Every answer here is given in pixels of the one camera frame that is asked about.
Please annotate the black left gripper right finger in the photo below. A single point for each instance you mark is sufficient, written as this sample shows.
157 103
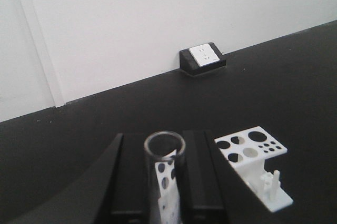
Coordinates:
212 191

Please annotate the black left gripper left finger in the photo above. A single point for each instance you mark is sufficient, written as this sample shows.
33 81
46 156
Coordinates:
125 192

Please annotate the tall clear test tube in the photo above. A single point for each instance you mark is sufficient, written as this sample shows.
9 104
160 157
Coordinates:
164 160

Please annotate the white test tube rack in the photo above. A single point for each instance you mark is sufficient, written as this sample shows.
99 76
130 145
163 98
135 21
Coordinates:
247 151

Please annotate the black socket box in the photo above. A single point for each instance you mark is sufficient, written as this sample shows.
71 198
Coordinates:
189 65

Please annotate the white power outlet plate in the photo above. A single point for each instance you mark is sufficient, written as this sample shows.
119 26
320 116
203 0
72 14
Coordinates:
204 54

